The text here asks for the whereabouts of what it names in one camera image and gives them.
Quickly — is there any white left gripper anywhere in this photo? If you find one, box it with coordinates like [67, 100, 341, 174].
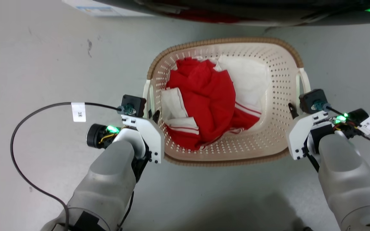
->
[121, 109, 165, 164]

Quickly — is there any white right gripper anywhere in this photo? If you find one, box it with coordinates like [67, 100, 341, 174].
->
[286, 102, 329, 160]

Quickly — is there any beige perforated plastic laundry basket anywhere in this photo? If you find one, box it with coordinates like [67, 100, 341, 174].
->
[143, 37, 311, 167]

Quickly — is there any white cloth with red stripes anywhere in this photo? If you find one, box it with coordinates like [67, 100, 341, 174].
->
[161, 87, 200, 135]

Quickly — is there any red garment with white stripes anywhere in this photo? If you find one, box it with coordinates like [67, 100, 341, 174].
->
[165, 58, 262, 151]

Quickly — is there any plain white garment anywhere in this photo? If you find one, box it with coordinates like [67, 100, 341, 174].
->
[214, 55, 271, 113]

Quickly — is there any dark appliance with green light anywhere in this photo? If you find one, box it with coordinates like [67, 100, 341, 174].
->
[93, 0, 370, 27]

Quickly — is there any white box with blue print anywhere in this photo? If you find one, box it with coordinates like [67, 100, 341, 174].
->
[62, 0, 154, 17]

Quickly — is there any white left cable tag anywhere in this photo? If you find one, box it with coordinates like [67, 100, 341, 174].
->
[71, 102, 87, 123]

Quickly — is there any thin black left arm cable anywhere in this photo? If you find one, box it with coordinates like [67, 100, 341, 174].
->
[116, 191, 135, 231]

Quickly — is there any black left camera cable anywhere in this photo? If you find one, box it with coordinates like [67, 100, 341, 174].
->
[10, 102, 123, 231]

